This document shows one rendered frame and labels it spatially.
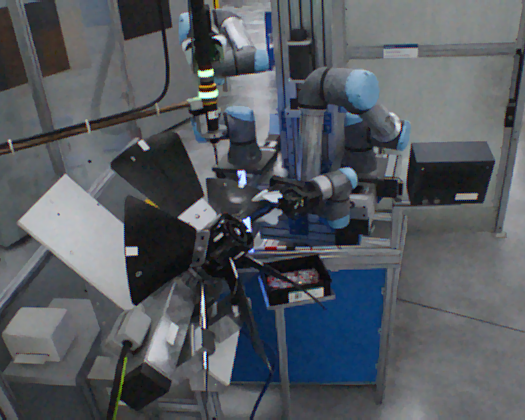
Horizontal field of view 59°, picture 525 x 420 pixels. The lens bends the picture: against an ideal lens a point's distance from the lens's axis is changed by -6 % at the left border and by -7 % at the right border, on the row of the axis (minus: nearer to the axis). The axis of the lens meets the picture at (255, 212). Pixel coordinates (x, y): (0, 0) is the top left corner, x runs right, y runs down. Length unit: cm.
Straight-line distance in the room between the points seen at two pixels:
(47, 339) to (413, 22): 248
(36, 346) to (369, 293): 120
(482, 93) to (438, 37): 45
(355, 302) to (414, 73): 160
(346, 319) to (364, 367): 30
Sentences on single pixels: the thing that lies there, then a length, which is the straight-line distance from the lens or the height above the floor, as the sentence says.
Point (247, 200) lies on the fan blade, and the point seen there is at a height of 118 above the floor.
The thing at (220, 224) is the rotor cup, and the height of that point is 126.
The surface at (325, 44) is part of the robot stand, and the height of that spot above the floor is 150.
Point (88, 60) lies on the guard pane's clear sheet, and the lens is 228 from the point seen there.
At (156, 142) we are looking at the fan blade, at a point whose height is 142.
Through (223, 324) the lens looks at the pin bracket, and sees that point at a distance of 138.
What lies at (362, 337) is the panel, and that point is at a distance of 209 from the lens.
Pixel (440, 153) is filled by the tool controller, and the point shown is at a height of 124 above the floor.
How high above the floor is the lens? 186
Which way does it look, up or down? 29 degrees down
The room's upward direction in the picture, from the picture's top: 6 degrees counter-clockwise
